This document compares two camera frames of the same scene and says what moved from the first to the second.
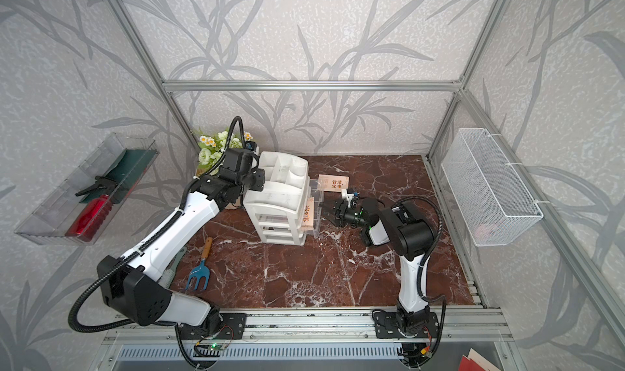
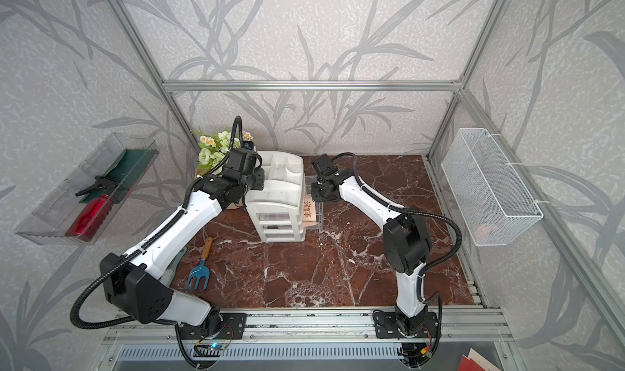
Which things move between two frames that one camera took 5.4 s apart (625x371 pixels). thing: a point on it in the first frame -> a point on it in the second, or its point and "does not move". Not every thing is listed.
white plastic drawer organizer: (278, 207) does not move
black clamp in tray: (108, 185) does not move
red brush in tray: (90, 218) does not move
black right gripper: (342, 209) -> (315, 196)
